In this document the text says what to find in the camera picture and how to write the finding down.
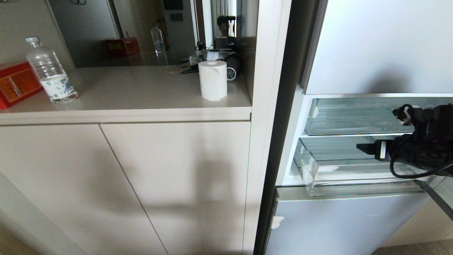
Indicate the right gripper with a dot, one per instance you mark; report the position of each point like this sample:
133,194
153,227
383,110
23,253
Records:
389,150

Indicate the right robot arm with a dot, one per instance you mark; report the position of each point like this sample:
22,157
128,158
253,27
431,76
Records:
435,141

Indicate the shallow clear fridge drawer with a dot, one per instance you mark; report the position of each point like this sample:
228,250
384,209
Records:
354,117

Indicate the clear fridge door shelves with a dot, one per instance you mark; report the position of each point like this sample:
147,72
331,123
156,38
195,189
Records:
339,177

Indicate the silver fridge drawer front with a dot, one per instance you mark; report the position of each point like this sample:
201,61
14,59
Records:
339,223

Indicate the silver fridge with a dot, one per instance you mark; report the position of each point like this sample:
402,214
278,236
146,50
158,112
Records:
288,148

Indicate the large silver fridge door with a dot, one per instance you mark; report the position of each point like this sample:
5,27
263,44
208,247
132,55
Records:
382,42

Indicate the black hair dryer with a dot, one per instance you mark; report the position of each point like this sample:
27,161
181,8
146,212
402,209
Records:
233,67

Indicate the white paper roll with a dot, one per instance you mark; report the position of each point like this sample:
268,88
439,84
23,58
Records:
213,81

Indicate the narrow beige cabinet door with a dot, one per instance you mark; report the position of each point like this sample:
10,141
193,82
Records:
184,170

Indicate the flat tan packet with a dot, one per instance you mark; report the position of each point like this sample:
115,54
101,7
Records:
176,69

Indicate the beige cabinet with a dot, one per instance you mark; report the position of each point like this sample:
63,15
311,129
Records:
141,92

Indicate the wide beige cabinet door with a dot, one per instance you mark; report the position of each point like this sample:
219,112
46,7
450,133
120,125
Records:
70,184

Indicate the clear plastic water bottle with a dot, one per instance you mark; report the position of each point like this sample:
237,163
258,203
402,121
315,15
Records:
53,76

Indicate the red cardboard box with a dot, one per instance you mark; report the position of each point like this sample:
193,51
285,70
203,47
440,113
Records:
16,83

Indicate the wall mirror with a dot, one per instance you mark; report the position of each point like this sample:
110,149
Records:
92,28

